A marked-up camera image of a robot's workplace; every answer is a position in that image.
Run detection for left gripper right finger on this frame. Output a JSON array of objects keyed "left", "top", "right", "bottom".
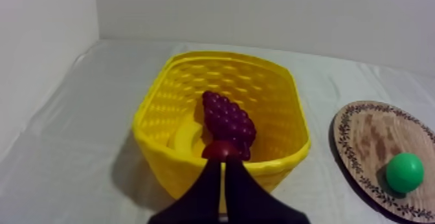
[{"left": 224, "top": 156, "right": 311, "bottom": 224}]

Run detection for yellow toy banana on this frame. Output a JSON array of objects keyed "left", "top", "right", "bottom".
[{"left": 168, "top": 115, "right": 206, "bottom": 159}]

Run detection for purple toy grapes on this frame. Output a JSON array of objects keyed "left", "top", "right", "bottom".
[{"left": 202, "top": 90, "right": 258, "bottom": 161}]

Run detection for yellow plastic basket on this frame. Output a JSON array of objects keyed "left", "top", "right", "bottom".
[{"left": 132, "top": 50, "right": 311, "bottom": 214}]

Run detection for green toy pear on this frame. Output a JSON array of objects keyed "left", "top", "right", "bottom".
[{"left": 385, "top": 152, "right": 425, "bottom": 194}]

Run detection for round wooden board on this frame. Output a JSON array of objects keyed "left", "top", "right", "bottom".
[{"left": 332, "top": 100, "right": 435, "bottom": 224}]

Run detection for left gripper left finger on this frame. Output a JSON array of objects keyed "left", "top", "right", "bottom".
[{"left": 147, "top": 157, "right": 223, "bottom": 224}]

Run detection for small red fruit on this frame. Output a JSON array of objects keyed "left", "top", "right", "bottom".
[{"left": 201, "top": 140, "right": 243, "bottom": 161}]

